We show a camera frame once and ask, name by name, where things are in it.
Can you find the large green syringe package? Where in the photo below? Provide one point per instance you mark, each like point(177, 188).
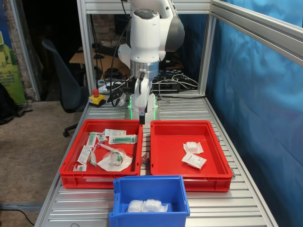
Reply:
point(123, 139)

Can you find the white printed paper packet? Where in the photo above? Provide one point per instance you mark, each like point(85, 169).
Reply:
point(113, 132)
point(84, 154)

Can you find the aluminium profile frame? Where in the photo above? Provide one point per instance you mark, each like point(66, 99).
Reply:
point(248, 21)

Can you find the dark office chair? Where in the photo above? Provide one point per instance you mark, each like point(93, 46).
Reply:
point(68, 89)

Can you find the small green needle packet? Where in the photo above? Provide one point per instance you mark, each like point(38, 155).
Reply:
point(101, 138)

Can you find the pink tipped syringe package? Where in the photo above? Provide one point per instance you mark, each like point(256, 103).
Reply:
point(104, 147)

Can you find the slim green syringe package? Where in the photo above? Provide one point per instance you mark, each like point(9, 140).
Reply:
point(91, 139)

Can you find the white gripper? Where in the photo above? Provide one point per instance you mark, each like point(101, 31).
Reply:
point(144, 94)

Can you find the coiled tubing clear package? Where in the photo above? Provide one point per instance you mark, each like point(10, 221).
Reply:
point(113, 163)

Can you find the flat printed bandage packet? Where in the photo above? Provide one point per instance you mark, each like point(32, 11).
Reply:
point(194, 160)

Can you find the blue plastic storage bin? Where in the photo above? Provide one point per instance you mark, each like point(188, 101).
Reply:
point(149, 220)

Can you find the grey metal post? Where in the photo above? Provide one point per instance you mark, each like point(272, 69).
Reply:
point(26, 47)

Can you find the red plastic crate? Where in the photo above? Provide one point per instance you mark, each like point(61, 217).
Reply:
point(71, 182)
point(170, 151)

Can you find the white bandage roll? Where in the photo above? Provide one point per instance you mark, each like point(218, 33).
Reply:
point(135, 206)
point(154, 205)
point(192, 147)

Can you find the green printed banner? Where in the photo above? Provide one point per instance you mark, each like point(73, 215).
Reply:
point(9, 71)

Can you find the black power strip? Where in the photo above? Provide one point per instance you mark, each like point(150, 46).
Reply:
point(165, 87)

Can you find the grey wrist camera black mount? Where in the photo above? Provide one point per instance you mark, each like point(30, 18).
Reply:
point(122, 99)

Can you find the blue fabric backdrop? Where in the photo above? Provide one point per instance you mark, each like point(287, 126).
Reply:
point(260, 118)

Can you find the wooden desk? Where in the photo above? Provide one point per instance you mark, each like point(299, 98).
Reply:
point(78, 58)

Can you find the yellow emergency stop button box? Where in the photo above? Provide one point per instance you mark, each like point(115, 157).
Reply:
point(97, 100)

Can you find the small green cannula packet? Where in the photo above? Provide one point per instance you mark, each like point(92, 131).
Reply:
point(80, 168)
point(93, 160)

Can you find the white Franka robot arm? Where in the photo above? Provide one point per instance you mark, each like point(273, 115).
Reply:
point(144, 35)

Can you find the black backpack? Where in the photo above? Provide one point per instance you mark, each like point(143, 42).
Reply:
point(6, 104)

